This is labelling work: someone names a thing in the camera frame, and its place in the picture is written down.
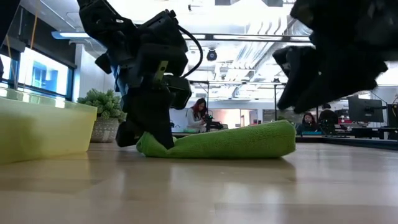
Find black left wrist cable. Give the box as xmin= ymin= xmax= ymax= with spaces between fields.
xmin=177 ymin=24 xmax=204 ymax=79

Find black overhead light bar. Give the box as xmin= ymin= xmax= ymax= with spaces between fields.
xmin=182 ymin=32 xmax=312 ymax=44

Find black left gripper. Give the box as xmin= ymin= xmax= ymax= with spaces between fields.
xmin=115 ymin=46 xmax=189 ymax=150

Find black background stand frame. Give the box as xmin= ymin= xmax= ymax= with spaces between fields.
xmin=189 ymin=80 xmax=287 ymax=122

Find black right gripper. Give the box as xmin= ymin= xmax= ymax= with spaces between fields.
xmin=276 ymin=32 xmax=389 ymax=114

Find silver ventilation duct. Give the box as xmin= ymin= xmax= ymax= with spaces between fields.
xmin=236 ymin=12 xmax=312 ymax=72

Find large black monitor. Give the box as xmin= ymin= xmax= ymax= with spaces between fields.
xmin=347 ymin=96 xmax=385 ymax=123

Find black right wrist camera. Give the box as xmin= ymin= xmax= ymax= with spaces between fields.
xmin=272 ymin=45 xmax=317 ymax=78

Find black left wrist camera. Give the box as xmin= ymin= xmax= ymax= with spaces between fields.
xmin=161 ymin=74 xmax=193 ymax=110

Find red storage bins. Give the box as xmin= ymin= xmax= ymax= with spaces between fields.
xmin=334 ymin=108 xmax=351 ymax=126

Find bright green microfiber towel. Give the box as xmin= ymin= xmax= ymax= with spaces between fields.
xmin=136 ymin=119 xmax=297 ymax=160

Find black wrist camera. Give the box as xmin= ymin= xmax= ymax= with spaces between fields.
xmin=161 ymin=74 xmax=193 ymax=110
xmin=272 ymin=45 xmax=317 ymax=78

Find bright office window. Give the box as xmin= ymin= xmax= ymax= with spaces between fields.
xmin=0 ymin=46 xmax=75 ymax=97

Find yellow translucent plastic basket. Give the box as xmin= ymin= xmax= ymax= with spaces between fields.
xmin=0 ymin=95 xmax=98 ymax=165

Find long ceiling lamp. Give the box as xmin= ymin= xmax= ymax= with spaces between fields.
xmin=51 ymin=30 xmax=91 ymax=40

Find person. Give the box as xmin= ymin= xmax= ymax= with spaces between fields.
xmin=185 ymin=97 xmax=208 ymax=133
xmin=295 ymin=112 xmax=323 ymax=135
xmin=317 ymin=103 xmax=340 ymax=135

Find potted succulent plant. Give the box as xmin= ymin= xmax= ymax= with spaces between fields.
xmin=76 ymin=89 xmax=127 ymax=144

